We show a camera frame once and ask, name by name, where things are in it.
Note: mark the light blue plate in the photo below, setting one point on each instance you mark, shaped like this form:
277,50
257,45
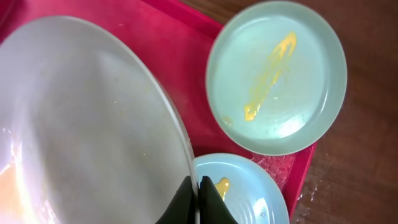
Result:
247,190

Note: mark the white round plate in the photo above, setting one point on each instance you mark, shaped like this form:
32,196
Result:
91,134

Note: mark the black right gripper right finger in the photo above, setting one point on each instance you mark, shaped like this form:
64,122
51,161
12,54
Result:
212,209

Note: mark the red plastic tray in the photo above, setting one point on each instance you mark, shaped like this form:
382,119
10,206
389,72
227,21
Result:
174,41

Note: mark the pale green plate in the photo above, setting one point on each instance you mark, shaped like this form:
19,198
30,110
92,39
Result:
276,77

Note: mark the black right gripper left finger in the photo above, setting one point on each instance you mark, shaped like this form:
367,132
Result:
181,209

